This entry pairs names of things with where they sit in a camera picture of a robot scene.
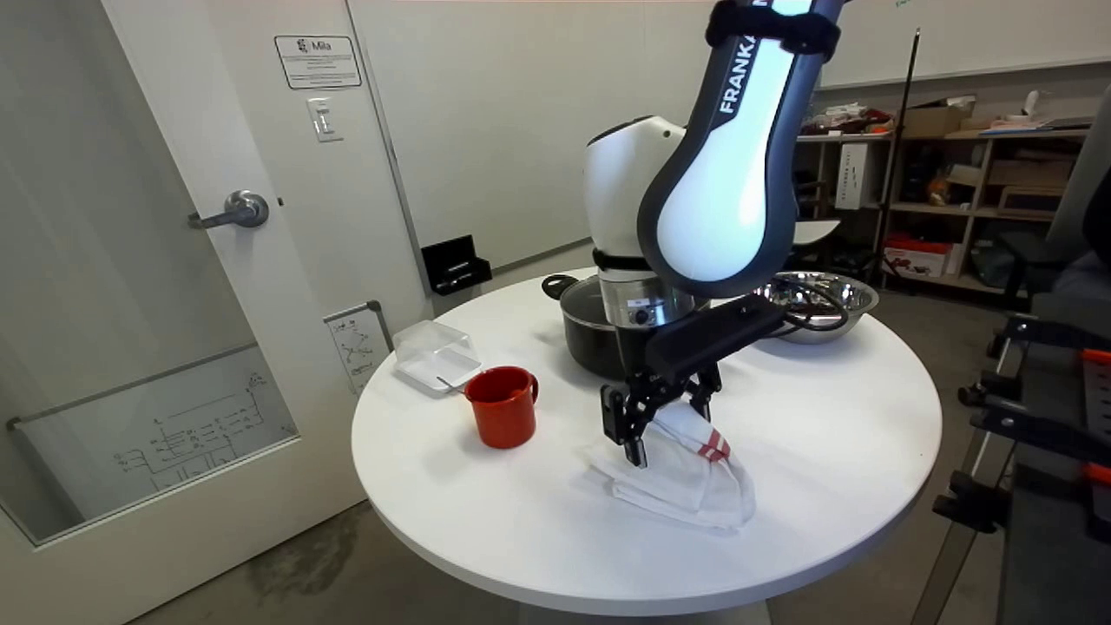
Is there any white towel with red stripes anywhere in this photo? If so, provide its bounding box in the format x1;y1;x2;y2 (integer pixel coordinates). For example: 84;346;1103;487
579;397;760;534

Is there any black cooking pot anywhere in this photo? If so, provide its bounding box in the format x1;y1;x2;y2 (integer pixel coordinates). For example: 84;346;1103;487
537;268;701;382

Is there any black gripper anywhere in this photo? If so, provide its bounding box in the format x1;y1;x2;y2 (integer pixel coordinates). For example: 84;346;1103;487
597;361;729;474

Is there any white light switch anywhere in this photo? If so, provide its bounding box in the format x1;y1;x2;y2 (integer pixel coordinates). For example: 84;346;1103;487
303;93;347;145

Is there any white wall sign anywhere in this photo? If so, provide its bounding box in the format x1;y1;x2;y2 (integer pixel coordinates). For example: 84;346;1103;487
272;29;363;93

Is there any small whiteboard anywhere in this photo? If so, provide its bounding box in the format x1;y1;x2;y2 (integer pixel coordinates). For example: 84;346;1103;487
318;299;400;399

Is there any black camera cable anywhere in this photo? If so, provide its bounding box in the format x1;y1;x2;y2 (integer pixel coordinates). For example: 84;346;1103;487
760;273;859;340

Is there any white door with glass panel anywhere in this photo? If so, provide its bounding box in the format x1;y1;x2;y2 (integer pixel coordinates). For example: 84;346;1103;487
0;0;433;625

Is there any black tripod pole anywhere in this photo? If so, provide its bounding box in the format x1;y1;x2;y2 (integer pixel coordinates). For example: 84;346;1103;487
871;29;928;279

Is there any clear plastic container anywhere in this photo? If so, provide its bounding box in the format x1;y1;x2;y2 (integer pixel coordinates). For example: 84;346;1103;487
390;321;487;399

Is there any red mug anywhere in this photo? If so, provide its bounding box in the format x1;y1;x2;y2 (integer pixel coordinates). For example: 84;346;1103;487
463;361;546;455

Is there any wooden shelving unit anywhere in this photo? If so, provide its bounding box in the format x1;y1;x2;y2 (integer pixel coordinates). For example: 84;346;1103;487
790;65;1096;299

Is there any steel bowl of coffee beans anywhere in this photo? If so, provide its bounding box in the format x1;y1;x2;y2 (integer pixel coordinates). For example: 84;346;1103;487
760;268;885;346

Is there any silver door handle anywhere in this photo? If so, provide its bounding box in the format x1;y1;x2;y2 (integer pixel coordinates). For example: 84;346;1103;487
186;188;275;234

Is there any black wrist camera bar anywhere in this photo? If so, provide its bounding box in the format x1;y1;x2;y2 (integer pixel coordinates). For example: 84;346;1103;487
638;291;790;382

